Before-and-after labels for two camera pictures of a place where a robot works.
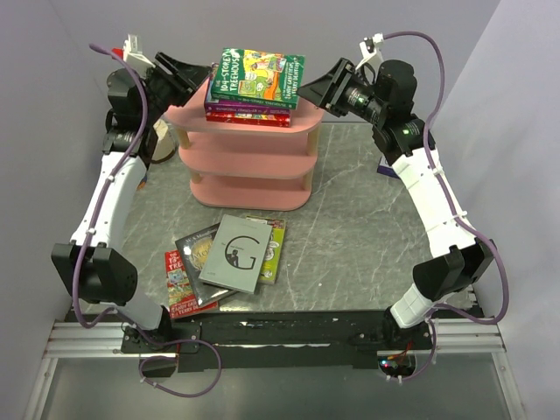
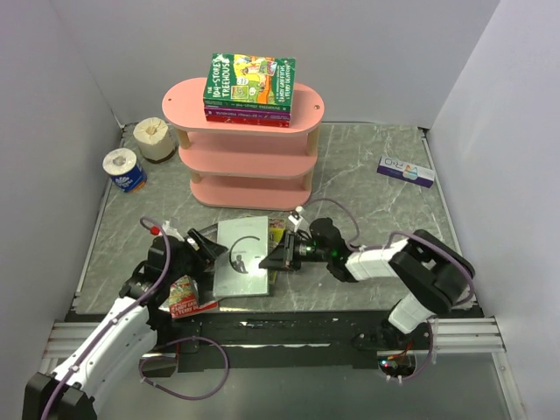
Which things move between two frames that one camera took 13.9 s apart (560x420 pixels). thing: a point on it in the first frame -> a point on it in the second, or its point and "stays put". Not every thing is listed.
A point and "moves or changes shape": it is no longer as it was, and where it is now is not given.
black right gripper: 328,90 -> 283,256
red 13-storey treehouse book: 182,299 stays put
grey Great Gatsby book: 236,255 moves or changes shape
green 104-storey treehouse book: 258,77 moves or changes shape
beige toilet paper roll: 165,147 stays put
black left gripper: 189,77 -> 199,265
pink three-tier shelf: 245,167 stays put
